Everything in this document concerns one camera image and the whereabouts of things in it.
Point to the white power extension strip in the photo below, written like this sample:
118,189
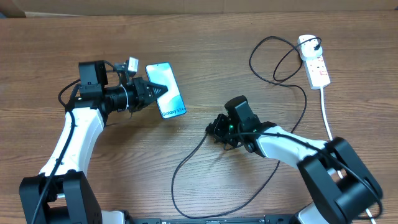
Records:
317,73

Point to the white USB wall charger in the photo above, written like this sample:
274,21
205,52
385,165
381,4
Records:
309,47

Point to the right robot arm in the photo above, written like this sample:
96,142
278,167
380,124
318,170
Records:
339,183

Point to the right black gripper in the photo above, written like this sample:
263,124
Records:
216,129

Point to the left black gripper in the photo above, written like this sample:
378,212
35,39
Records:
139,86

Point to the brown cardboard backboard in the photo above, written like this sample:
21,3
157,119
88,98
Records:
42,8

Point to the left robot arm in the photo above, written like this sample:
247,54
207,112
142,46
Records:
60,193

